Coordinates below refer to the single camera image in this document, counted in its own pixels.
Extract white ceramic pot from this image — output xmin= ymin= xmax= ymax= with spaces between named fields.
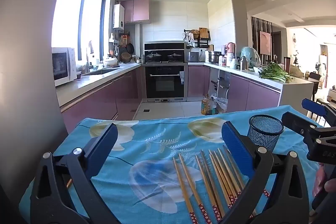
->
xmin=102 ymin=57 xmax=118 ymax=68

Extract steel kitchen faucet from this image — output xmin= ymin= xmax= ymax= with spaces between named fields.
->
xmin=85 ymin=40 xmax=93 ymax=74

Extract leafy green vegetables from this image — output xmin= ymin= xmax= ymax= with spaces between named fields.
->
xmin=259 ymin=63 xmax=293 ymax=83

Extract wooden cutting board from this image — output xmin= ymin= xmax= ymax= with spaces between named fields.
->
xmin=199 ymin=27 xmax=211 ymax=41

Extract black wall rack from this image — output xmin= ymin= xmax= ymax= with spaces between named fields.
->
xmin=184 ymin=27 xmax=212 ymax=49

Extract bunch of wooden chopsticks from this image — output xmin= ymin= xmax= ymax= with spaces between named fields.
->
xmin=173 ymin=145 xmax=271 ymax=224

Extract pink wall painting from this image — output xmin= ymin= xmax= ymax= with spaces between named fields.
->
xmin=259 ymin=31 xmax=272 ymax=55

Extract white gas water heater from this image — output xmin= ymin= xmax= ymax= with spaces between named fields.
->
xmin=113 ymin=4 xmax=125 ymax=30

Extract clear plastic bag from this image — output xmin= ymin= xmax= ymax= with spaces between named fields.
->
xmin=214 ymin=97 xmax=228 ymax=114

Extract pink wall cabinet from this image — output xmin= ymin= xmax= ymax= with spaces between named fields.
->
xmin=121 ymin=0 xmax=151 ymax=24

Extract yellow cooking oil bottle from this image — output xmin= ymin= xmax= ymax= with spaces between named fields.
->
xmin=201 ymin=94 xmax=211 ymax=116

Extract pink kitchen base cabinet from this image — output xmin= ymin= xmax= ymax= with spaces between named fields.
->
xmin=60 ymin=66 xmax=144 ymax=132
xmin=188 ymin=64 xmax=282 ymax=113

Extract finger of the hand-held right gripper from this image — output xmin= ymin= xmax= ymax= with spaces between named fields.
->
xmin=281 ymin=112 xmax=320 ymax=138
xmin=301 ymin=98 xmax=336 ymax=128

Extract kitchen window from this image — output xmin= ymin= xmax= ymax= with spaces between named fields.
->
xmin=51 ymin=0 xmax=110 ymax=56

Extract person's right hand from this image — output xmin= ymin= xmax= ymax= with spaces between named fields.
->
xmin=314 ymin=165 xmax=336 ymax=197

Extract steel stockpot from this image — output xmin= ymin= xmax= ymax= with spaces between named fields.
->
xmin=208 ymin=51 xmax=222 ymax=64

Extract black integrated stove oven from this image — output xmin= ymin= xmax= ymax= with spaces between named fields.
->
xmin=143 ymin=42 xmax=188 ymax=103

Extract oil bottles on floor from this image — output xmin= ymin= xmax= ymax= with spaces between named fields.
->
xmin=208 ymin=97 xmax=217 ymax=116

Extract black mesh pen holder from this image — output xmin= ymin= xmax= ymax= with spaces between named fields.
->
xmin=248 ymin=114 xmax=285 ymax=154

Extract white microwave oven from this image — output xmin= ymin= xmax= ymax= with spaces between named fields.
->
xmin=52 ymin=47 xmax=77 ymax=87

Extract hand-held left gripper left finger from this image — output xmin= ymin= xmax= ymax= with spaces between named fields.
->
xmin=30 ymin=123 xmax=121 ymax=224

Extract blue floral tablecloth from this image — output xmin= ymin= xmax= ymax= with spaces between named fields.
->
xmin=20 ymin=105 xmax=326 ymax=224

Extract black pot with glass lid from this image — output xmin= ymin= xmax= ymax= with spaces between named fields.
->
xmin=146 ymin=52 xmax=163 ymax=63
xmin=167 ymin=52 xmax=184 ymax=62

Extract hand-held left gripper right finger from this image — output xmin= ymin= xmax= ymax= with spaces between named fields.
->
xmin=221 ymin=121 xmax=310 ymax=224

